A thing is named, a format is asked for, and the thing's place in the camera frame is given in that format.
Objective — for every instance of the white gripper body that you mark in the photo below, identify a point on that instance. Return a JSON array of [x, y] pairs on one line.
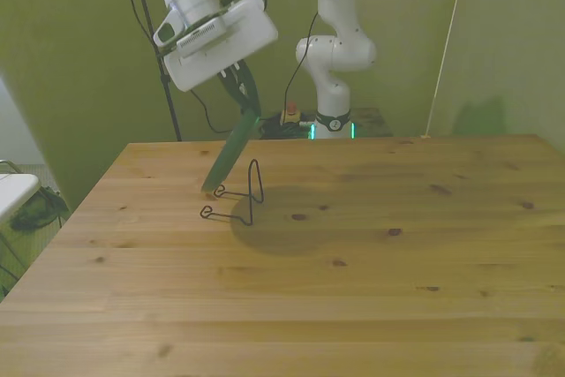
[[229, 55]]

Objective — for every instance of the green plate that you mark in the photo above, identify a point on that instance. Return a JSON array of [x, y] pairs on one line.
[[229, 152]]

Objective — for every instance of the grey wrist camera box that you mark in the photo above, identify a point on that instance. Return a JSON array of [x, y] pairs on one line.
[[194, 37]]

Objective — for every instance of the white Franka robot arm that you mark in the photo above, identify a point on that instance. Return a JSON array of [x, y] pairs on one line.
[[335, 50]]

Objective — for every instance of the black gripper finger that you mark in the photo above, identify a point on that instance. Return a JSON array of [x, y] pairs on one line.
[[250, 85], [231, 85]]

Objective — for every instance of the emergency stop button box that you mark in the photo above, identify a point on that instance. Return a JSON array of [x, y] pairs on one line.
[[291, 114]]

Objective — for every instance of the white folding table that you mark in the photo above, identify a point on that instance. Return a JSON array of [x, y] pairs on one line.
[[13, 193]]

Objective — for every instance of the black tripod stand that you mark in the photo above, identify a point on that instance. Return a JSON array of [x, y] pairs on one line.
[[174, 112]]

